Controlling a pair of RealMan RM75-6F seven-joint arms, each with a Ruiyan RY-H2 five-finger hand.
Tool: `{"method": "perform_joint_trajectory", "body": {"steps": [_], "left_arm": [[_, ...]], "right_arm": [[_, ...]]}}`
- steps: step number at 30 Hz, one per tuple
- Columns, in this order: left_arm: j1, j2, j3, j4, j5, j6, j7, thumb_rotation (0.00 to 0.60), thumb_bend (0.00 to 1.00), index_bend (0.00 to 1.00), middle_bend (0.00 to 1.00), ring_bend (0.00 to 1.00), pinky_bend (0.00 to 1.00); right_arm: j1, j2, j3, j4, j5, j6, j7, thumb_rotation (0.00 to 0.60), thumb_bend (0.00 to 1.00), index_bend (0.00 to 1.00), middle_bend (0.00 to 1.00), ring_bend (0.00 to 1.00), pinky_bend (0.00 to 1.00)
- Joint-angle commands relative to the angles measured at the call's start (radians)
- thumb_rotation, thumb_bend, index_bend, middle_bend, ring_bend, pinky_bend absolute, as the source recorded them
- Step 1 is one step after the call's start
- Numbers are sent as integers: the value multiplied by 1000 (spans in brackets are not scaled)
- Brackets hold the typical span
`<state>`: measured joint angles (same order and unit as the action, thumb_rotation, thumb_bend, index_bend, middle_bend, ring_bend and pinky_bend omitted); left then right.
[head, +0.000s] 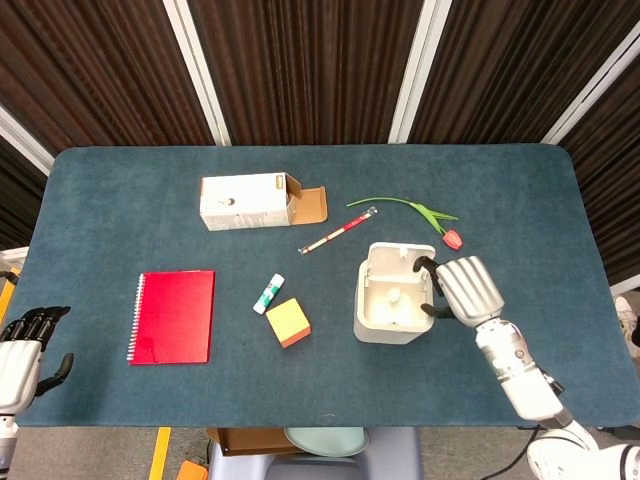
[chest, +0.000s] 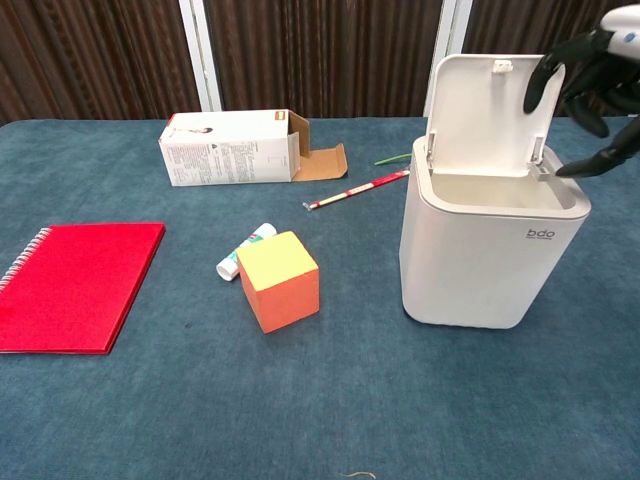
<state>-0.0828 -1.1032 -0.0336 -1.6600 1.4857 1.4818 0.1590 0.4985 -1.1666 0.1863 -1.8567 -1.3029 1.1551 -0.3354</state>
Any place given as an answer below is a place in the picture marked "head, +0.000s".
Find white plastic bin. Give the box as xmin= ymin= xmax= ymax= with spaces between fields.
xmin=352 ymin=241 xmax=437 ymax=346

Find red spiral notebook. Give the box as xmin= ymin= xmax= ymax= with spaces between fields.
xmin=125 ymin=269 xmax=217 ymax=367

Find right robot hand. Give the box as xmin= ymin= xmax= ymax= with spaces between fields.
xmin=412 ymin=254 xmax=506 ymax=330

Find red tulip flower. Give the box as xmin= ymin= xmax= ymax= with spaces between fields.
xmin=346 ymin=196 xmax=464 ymax=251

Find brown fabric divider panel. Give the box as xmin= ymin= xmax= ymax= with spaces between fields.
xmin=0 ymin=0 xmax=217 ymax=157
xmin=0 ymin=134 xmax=50 ymax=251
xmin=558 ymin=58 xmax=640 ymax=287
xmin=187 ymin=0 xmax=427 ymax=147
xmin=408 ymin=0 xmax=640 ymax=145

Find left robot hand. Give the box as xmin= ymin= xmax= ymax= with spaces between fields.
xmin=0 ymin=305 xmax=76 ymax=415

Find brown cardboard box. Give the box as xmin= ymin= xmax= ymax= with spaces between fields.
xmin=206 ymin=427 xmax=302 ymax=458

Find orange object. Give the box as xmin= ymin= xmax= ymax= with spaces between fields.
xmin=176 ymin=459 xmax=209 ymax=480

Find red white pen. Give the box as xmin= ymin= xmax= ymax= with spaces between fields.
xmin=298 ymin=207 xmax=379 ymax=257

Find blue felt table mat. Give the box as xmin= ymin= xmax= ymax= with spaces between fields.
xmin=5 ymin=143 xmax=640 ymax=430

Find pale green plate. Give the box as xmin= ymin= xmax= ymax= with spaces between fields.
xmin=284 ymin=427 xmax=370 ymax=458

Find white green glue stick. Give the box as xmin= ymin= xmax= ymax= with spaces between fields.
xmin=252 ymin=273 xmax=286 ymax=316

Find white shoe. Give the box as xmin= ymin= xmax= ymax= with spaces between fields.
xmin=614 ymin=295 xmax=640 ymax=346

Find white divider frame post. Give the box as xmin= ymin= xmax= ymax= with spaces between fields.
xmin=387 ymin=0 xmax=454 ymax=145
xmin=0 ymin=104 xmax=55 ymax=176
xmin=162 ymin=0 xmax=232 ymax=147
xmin=541 ymin=34 xmax=640 ymax=146

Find white cardboard box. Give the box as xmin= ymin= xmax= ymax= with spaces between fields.
xmin=199 ymin=172 xmax=329 ymax=232

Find yellow orange block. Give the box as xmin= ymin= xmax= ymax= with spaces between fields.
xmin=265 ymin=297 xmax=312 ymax=349

